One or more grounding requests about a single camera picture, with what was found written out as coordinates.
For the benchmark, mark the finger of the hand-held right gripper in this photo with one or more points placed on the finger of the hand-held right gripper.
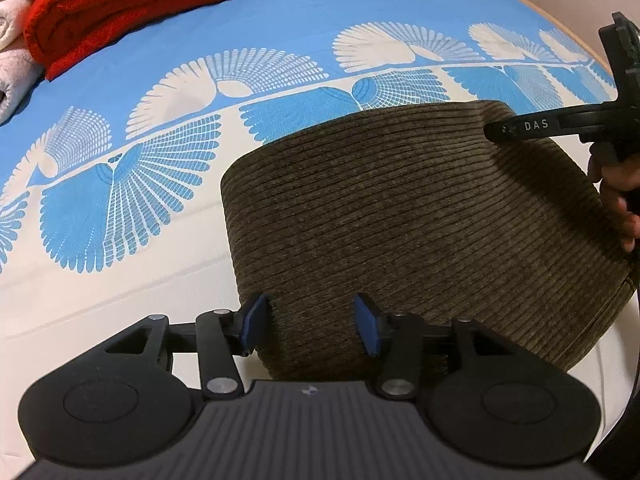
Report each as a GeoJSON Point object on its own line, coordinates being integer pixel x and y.
{"type": "Point", "coordinates": [502, 131]}

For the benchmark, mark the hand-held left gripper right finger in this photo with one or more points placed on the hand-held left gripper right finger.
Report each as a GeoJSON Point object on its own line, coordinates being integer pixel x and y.
{"type": "Point", "coordinates": [367, 320]}

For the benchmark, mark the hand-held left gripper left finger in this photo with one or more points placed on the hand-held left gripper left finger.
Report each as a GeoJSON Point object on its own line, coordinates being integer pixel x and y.
{"type": "Point", "coordinates": [256, 317]}

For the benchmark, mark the person's right hand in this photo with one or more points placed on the person's right hand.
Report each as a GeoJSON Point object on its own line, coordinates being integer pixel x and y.
{"type": "Point", "coordinates": [617, 195]}

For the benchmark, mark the blue white printed bedsheet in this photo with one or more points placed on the blue white printed bedsheet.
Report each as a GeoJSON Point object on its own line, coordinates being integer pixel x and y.
{"type": "Point", "coordinates": [125, 270]}

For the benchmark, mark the red folded blanket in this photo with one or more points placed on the red folded blanket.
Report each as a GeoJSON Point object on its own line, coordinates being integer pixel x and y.
{"type": "Point", "coordinates": [130, 5]}

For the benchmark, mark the white folded blanket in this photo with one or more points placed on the white folded blanket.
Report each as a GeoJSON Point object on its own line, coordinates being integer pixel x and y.
{"type": "Point", "coordinates": [12, 60]}

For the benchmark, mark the wooden bed frame edge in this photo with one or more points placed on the wooden bed frame edge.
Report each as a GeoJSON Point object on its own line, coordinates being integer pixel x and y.
{"type": "Point", "coordinates": [560, 15]}

